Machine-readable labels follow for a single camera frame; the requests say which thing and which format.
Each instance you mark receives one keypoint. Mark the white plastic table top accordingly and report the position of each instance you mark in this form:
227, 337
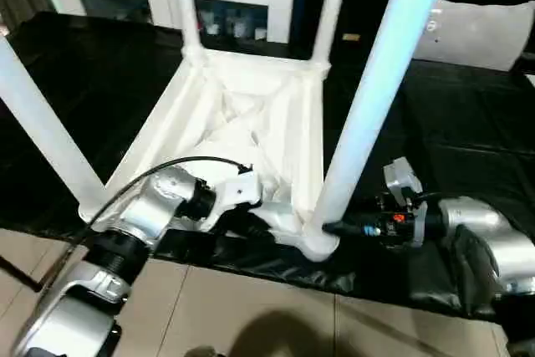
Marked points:
242, 114

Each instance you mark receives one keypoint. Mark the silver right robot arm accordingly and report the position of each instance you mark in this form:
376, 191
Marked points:
489, 240

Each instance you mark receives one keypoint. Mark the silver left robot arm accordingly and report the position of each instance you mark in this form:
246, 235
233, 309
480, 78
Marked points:
134, 232

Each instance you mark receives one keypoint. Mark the black work mat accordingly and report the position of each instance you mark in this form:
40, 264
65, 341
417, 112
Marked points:
468, 123

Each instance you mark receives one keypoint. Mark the small yellow tag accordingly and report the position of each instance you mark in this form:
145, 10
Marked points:
351, 38

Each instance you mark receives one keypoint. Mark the white padded sheet with fitting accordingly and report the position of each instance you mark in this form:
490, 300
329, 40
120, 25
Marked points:
489, 35

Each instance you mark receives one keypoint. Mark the black stand leg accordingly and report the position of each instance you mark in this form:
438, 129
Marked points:
21, 273

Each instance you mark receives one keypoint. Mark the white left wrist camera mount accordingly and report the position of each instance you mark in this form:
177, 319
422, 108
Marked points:
234, 194

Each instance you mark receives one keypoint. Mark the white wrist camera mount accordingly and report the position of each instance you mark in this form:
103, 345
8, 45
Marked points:
401, 177
234, 194

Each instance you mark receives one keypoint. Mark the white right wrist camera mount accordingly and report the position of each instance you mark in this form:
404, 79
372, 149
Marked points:
401, 177

